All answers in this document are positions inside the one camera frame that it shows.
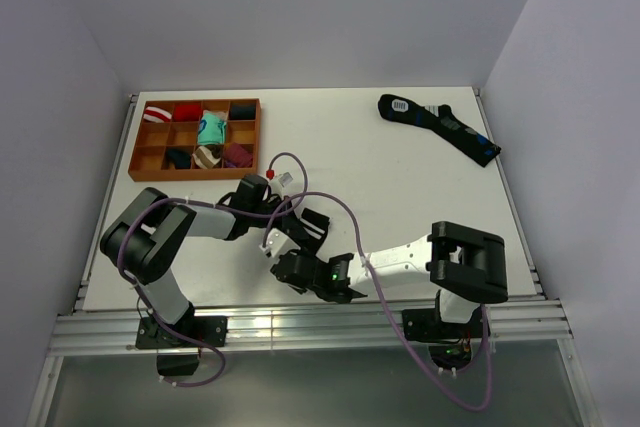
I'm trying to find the black white-striped sock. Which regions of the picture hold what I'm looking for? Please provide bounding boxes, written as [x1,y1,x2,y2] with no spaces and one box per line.
[298,208,330,254]

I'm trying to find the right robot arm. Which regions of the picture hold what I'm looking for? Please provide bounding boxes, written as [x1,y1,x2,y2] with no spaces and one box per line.
[261,221,508,337]

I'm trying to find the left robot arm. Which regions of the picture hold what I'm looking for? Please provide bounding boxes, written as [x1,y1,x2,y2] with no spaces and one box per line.
[99,174,283,346]

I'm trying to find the maroon purple rolled sock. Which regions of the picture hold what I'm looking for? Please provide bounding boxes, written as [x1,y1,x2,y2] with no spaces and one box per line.
[223,143,253,168]

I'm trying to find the beige brown rolled sock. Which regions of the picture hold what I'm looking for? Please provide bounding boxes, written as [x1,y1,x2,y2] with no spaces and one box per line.
[192,144,224,170]

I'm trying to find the dark teal rolled sock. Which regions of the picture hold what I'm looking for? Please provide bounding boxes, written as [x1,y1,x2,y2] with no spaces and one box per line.
[165,148,191,170]

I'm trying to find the orange compartment tray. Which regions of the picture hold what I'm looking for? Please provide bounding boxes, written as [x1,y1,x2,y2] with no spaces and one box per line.
[128,98,262,182]

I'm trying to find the dark navy rolled sock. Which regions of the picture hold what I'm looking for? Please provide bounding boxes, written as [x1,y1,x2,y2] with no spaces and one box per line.
[229,103,257,121]

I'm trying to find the red white striped rolled sock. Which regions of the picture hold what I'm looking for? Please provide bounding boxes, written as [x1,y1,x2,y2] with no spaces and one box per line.
[142,106,172,123]

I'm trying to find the black blue patterned sock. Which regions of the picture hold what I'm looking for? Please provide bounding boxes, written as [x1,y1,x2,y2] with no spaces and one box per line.
[377,94,501,167]

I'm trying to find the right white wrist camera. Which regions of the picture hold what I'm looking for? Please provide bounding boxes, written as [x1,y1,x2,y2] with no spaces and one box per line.
[260,228,300,262]

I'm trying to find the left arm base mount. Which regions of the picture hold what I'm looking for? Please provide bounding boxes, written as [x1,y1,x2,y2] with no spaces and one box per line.
[134,316,228,386]

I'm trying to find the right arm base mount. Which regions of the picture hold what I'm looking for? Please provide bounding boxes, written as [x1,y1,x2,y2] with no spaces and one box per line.
[397,307,492,346]

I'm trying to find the aluminium front rail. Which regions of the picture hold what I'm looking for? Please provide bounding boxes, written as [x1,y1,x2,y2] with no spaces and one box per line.
[48,299,573,357]

